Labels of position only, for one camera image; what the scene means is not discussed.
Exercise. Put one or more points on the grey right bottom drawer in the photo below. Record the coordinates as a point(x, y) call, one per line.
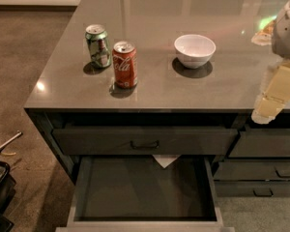
point(253, 189)

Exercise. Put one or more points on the white ceramic bowl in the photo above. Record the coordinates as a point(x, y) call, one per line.
point(194, 51)

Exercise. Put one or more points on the grey open middle drawer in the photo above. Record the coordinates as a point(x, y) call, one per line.
point(136, 194)

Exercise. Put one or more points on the green soda can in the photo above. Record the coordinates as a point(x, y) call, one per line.
point(97, 41)

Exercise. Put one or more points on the black bin with bottles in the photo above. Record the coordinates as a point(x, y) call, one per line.
point(7, 184)

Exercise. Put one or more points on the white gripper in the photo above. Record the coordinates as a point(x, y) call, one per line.
point(287, 33)

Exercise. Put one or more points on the grey right middle drawer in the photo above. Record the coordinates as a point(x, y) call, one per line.
point(253, 171)

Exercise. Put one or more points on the white paper in drawer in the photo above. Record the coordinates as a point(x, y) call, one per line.
point(165, 160)

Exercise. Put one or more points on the red coke can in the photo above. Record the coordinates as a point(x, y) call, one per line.
point(125, 64)

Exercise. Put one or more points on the metal rod on floor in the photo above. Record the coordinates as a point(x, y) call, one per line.
point(9, 141)

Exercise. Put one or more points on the dark grey cabinet counter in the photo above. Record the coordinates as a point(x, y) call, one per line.
point(221, 93)

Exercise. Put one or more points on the grey right top drawer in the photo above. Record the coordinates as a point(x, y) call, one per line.
point(262, 143)

